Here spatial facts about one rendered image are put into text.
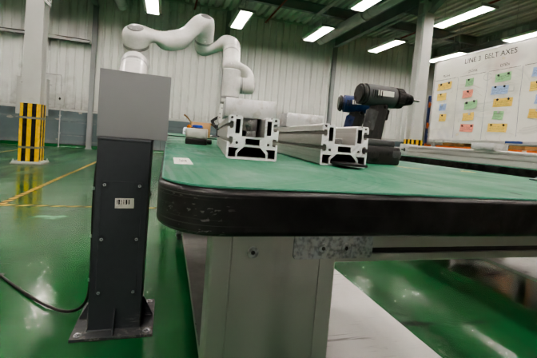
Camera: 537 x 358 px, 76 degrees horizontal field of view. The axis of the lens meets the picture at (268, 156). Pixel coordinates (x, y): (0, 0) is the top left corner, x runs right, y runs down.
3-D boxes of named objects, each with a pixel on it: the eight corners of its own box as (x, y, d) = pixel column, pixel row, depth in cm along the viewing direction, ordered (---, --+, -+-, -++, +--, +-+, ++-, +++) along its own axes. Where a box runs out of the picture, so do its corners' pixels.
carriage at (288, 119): (275, 135, 117) (276, 115, 116) (306, 137, 119) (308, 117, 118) (284, 135, 101) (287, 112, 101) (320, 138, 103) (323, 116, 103)
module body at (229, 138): (216, 145, 145) (218, 125, 145) (240, 146, 147) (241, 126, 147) (225, 157, 67) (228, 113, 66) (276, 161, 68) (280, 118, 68)
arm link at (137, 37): (131, 65, 164) (129, 33, 152) (119, 52, 169) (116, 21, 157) (216, 46, 192) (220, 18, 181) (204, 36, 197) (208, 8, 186)
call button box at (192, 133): (186, 143, 135) (187, 127, 135) (211, 145, 137) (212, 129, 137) (184, 143, 127) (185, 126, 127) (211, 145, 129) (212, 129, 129)
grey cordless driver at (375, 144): (344, 160, 99) (352, 84, 98) (403, 165, 105) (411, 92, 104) (358, 162, 92) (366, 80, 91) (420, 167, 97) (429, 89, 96)
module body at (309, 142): (260, 148, 149) (262, 128, 148) (283, 149, 150) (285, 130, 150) (319, 165, 70) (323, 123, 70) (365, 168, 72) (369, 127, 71)
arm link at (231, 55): (252, 65, 186) (253, 99, 165) (222, 61, 183) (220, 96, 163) (254, 49, 180) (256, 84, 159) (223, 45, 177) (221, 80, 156)
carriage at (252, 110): (220, 129, 89) (223, 103, 89) (263, 133, 91) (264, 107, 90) (224, 129, 73) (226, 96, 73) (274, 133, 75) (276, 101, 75)
